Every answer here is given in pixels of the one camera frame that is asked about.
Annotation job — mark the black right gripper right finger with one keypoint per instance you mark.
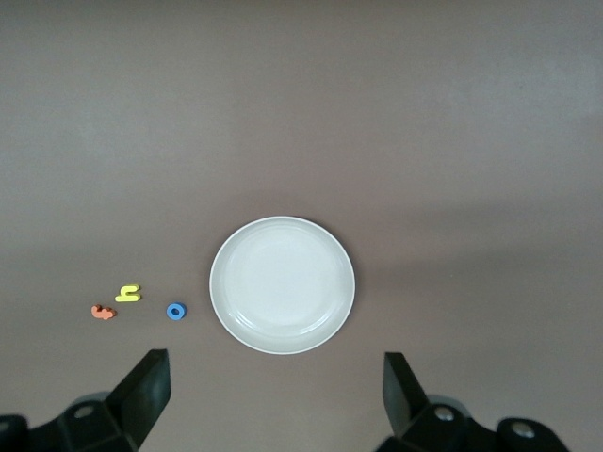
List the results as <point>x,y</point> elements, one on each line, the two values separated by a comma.
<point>410,414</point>

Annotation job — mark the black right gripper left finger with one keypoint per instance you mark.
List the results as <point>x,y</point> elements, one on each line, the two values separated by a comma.
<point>136,405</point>

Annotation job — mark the orange foam letter t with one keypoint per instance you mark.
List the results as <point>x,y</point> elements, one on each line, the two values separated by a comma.
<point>101,312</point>

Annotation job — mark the blue foam letter o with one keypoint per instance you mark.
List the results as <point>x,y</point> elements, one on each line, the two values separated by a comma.
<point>170,311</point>

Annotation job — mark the yellow foam letter h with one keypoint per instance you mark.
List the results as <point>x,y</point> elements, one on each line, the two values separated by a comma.
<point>126,296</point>

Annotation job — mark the beige brown plate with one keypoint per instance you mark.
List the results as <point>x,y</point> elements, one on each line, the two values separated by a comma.
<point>282,282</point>

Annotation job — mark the brown table cover sheet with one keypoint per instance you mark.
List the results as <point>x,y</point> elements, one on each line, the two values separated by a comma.
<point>301,94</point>

